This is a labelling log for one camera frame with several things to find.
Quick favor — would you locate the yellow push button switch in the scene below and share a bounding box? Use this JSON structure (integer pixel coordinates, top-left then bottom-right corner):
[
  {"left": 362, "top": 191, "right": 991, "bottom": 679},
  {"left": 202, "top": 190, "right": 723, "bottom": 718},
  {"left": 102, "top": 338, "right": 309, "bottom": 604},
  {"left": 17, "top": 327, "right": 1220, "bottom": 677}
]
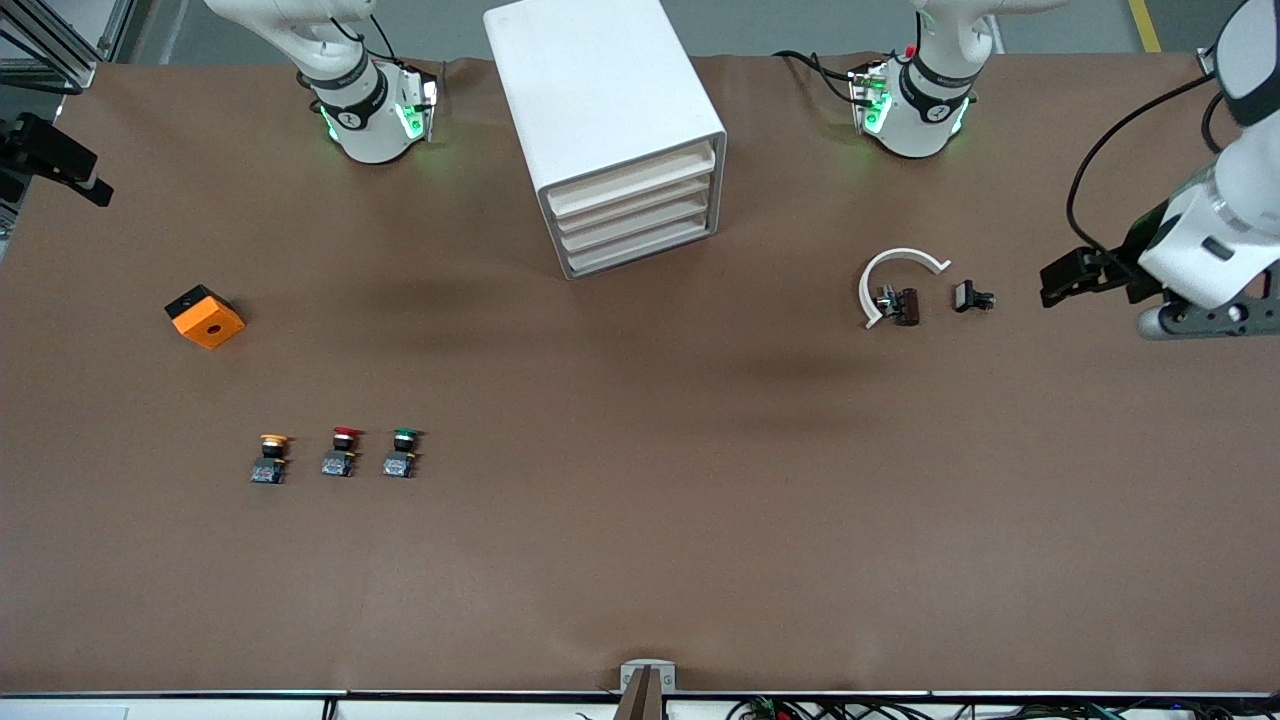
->
[{"left": 250, "top": 433, "right": 292, "bottom": 486}]

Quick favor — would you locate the orange and black button box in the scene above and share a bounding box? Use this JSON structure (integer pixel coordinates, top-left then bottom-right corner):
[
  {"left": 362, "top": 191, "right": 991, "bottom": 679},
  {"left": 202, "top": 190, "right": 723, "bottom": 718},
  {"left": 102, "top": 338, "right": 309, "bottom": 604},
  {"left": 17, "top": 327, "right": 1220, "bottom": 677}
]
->
[{"left": 164, "top": 284, "right": 246, "bottom": 351}]

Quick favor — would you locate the white drawer cabinet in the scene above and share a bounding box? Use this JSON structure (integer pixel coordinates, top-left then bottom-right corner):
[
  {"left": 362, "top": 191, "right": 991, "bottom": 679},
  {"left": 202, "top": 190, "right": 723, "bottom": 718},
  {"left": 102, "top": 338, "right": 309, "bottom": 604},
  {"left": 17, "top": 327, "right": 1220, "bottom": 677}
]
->
[{"left": 483, "top": 0, "right": 728, "bottom": 281}]

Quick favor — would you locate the dark brown cylindrical component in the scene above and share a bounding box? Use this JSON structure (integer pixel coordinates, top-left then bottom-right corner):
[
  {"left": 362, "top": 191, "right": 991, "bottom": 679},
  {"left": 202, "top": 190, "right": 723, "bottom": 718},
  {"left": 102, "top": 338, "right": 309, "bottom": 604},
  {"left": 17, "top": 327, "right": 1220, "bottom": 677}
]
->
[{"left": 875, "top": 286, "right": 921, "bottom": 327}]

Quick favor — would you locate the brown table cover sheet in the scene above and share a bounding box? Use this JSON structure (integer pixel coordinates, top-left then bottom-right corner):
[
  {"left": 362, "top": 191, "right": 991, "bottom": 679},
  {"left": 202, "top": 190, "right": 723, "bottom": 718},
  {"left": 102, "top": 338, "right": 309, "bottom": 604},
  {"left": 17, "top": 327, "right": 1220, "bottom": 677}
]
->
[{"left": 0, "top": 52, "right": 1280, "bottom": 696}]

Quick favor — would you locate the white curved plastic ring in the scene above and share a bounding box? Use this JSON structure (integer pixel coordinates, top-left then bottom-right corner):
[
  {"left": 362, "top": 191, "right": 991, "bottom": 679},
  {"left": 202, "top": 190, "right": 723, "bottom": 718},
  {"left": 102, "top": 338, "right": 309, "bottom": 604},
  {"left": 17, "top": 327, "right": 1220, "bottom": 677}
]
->
[{"left": 860, "top": 248, "right": 952, "bottom": 330}]

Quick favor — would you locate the black arm base cable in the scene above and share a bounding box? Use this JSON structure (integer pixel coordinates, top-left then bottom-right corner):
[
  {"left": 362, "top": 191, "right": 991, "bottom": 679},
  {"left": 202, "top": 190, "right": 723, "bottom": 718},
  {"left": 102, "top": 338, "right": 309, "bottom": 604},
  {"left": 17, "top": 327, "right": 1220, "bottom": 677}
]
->
[{"left": 775, "top": 48, "right": 863, "bottom": 101}]

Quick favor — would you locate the red push button switch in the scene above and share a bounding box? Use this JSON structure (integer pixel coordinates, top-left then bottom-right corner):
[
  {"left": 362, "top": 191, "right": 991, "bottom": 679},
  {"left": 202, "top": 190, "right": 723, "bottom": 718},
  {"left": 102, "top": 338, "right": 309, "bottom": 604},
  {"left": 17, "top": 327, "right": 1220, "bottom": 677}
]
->
[{"left": 322, "top": 427, "right": 363, "bottom": 478}]

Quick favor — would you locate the green push button switch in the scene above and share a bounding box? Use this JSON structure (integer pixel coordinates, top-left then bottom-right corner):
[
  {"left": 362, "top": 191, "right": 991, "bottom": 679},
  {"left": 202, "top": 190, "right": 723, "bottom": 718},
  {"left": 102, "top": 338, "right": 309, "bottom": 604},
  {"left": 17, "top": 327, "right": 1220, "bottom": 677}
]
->
[{"left": 382, "top": 428, "right": 422, "bottom": 479}]

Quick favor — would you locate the grey metal camera bracket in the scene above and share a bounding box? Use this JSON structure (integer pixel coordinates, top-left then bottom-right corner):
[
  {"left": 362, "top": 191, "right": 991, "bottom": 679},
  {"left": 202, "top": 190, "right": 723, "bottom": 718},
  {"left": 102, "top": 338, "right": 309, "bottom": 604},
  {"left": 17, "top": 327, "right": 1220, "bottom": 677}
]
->
[{"left": 615, "top": 660, "right": 678, "bottom": 720}]

